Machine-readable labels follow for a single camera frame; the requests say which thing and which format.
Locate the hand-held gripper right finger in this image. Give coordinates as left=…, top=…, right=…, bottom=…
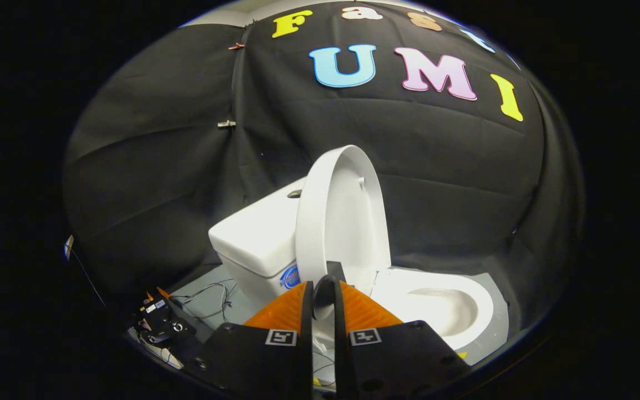
left=334, top=281, right=471, bottom=400

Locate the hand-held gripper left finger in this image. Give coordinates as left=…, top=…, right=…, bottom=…
left=198, top=281, right=314, bottom=400

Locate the black lid pull handle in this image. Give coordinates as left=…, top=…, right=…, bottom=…
left=313, top=261, right=348, bottom=320

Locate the white toilet lid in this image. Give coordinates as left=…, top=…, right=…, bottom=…
left=296, top=144, right=392, bottom=320

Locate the white toilet seat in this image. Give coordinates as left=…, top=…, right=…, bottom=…
left=373, top=268, right=496, bottom=352

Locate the white toilet body with tank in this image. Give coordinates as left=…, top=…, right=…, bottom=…
left=209, top=177, right=477, bottom=356

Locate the black and orange device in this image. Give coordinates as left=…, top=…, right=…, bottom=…
left=131, top=286, right=198, bottom=348

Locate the black backdrop cloth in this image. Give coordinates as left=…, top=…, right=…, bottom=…
left=63, top=0, right=584, bottom=339

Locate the thin black cable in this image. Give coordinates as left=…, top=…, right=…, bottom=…
left=170, top=281, right=238, bottom=324

